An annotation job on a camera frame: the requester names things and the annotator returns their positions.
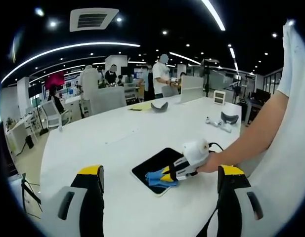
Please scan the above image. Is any straight ceiling light strip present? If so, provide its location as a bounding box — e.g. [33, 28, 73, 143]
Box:
[201, 0, 226, 32]

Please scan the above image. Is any white desk partition panel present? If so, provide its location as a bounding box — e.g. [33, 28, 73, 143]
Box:
[179, 75, 204, 104]

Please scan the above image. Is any black tablet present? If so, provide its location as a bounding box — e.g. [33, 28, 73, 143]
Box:
[131, 147, 186, 198]

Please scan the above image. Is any grey curved visor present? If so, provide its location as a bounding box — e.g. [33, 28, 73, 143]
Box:
[150, 101, 169, 114]
[220, 111, 239, 124]

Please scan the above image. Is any curved ceiling light strip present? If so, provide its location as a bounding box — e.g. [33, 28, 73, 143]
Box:
[0, 42, 141, 84]

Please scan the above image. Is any blue cleaning cloth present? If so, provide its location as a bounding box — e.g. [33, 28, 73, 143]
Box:
[144, 169, 179, 188]

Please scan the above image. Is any small white slatted box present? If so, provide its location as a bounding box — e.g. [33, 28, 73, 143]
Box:
[213, 90, 226, 106]

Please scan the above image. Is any grey desk partition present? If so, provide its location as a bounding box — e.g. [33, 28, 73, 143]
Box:
[91, 86, 127, 116]

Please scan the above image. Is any black equipment stand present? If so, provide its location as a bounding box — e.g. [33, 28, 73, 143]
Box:
[203, 59, 219, 98]

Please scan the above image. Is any black computer monitor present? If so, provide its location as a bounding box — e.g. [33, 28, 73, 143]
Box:
[251, 88, 275, 102]

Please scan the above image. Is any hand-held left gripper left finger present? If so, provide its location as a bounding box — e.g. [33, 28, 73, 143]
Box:
[41, 164, 105, 237]

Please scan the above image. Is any white ceiling air vent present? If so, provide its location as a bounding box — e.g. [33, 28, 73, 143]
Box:
[69, 8, 120, 32]

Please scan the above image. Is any person's white shirt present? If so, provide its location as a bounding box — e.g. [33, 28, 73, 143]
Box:
[246, 19, 305, 237]

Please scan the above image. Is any person's right hand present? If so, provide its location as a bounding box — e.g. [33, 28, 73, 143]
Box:
[198, 152, 224, 173]

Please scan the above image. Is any yellow paper sheet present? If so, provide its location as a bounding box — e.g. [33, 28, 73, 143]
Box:
[127, 103, 153, 112]

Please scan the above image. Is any white side desk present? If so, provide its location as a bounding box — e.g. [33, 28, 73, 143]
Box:
[5, 116, 41, 156]

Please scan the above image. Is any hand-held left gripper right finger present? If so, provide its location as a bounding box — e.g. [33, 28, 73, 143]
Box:
[217, 164, 276, 237]

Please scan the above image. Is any magenta display screen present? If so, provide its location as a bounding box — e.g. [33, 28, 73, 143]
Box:
[44, 73, 65, 87]

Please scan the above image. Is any black tripod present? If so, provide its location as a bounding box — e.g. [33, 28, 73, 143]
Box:
[20, 172, 43, 220]

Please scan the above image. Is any white mesh office chair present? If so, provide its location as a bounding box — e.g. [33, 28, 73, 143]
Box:
[124, 83, 140, 103]
[41, 100, 70, 130]

